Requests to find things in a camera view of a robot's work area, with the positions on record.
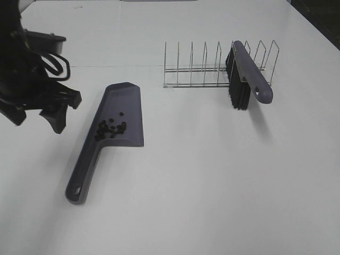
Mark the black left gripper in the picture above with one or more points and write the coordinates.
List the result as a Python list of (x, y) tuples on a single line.
[(23, 91)]

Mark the pile of coffee beans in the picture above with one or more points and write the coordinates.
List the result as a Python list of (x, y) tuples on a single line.
[(109, 129)]

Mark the purple plastic dustpan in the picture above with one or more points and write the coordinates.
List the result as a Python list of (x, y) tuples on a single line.
[(121, 101)]

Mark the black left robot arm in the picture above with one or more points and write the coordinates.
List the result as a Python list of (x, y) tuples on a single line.
[(16, 52)]

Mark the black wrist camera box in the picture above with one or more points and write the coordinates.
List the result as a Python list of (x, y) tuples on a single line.
[(48, 42)]

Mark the chrome wire dish rack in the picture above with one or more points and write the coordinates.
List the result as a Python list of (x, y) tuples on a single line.
[(185, 68)]

